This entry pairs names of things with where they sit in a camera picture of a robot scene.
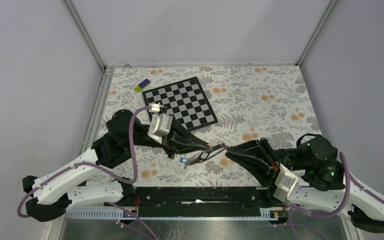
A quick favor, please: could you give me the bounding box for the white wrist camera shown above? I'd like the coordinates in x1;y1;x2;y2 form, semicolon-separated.
147;103;173;144
273;164;299;202

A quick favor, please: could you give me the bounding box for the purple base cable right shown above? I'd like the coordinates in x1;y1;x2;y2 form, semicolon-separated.
271;202;325;240

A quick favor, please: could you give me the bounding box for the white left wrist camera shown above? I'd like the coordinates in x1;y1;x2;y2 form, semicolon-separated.
147;103;173;144

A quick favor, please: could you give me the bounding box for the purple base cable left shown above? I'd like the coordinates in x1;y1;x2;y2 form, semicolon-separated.
105;202;161;240

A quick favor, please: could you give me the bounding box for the black grey chessboard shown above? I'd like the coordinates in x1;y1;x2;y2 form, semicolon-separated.
142;77;219;131

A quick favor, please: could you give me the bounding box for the floral table mat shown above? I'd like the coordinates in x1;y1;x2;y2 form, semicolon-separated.
97;66;321;187

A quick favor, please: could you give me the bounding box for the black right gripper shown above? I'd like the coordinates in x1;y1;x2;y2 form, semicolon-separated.
222;136;309;185

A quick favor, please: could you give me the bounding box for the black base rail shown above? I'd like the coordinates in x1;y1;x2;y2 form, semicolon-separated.
115;186;281;218

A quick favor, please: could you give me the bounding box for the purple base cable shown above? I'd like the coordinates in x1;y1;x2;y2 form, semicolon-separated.
105;202;161;240
271;202;325;240

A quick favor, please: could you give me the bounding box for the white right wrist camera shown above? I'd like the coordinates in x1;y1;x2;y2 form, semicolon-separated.
273;164;299;202

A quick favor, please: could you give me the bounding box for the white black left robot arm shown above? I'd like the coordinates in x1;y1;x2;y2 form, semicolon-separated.
17;105;212;222

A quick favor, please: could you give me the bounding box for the blue capped key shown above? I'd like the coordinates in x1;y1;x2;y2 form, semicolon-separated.
179;157;189;163

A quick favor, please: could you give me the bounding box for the purple yellow toy brick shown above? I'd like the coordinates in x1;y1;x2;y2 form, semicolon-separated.
134;78;151;93

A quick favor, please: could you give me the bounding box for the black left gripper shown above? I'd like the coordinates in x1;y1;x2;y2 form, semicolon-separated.
127;119;211;160

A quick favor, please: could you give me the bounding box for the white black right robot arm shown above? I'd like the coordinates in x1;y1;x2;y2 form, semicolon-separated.
225;133;384;234

